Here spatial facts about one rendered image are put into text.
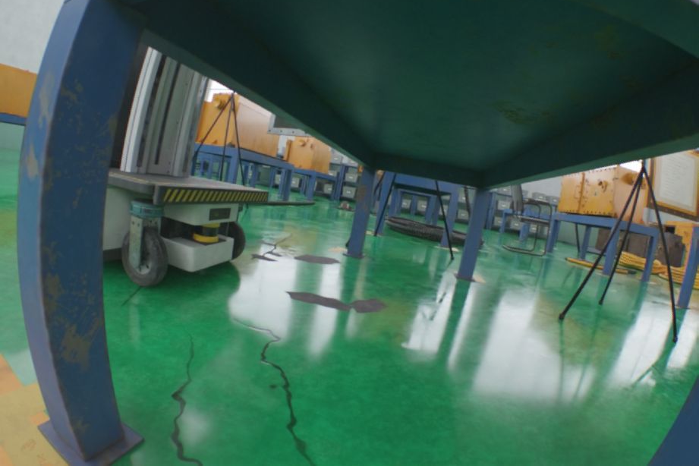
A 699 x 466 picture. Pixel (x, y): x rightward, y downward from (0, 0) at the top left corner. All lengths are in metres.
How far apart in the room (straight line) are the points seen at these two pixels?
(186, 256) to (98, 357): 0.68
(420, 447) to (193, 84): 1.37
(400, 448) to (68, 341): 0.48
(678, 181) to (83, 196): 2.90
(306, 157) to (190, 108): 5.64
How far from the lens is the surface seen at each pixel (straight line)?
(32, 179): 0.35
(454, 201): 3.14
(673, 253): 7.67
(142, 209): 0.94
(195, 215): 1.00
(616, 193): 4.06
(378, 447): 0.56
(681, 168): 2.83
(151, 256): 0.96
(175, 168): 1.35
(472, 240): 1.87
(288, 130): 2.07
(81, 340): 0.39
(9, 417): 0.59
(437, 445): 0.60
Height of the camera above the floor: 0.39
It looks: 3 degrees down
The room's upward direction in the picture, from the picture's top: 10 degrees clockwise
